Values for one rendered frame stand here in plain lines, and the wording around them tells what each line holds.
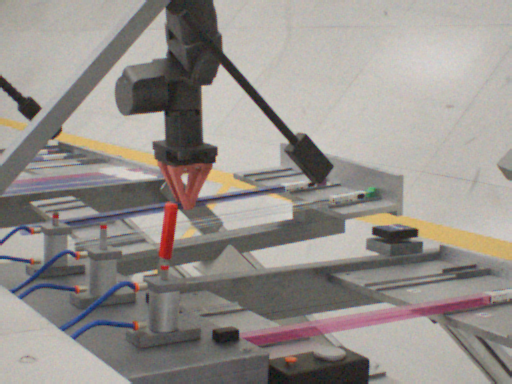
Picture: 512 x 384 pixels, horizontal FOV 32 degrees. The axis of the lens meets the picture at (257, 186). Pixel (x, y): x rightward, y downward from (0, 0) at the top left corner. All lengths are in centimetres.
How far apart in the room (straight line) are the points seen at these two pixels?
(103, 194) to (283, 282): 78
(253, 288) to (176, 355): 45
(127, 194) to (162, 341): 119
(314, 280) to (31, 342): 58
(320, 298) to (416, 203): 143
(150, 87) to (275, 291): 36
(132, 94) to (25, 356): 73
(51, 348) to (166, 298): 10
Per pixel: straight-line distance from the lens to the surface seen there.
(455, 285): 112
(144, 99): 126
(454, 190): 249
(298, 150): 76
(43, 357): 57
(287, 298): 110
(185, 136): 131
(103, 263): 74
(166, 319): 65
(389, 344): 226
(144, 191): 184
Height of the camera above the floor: 154
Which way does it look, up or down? 30 degrees down
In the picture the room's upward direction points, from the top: 43 degrees counter-clockwise
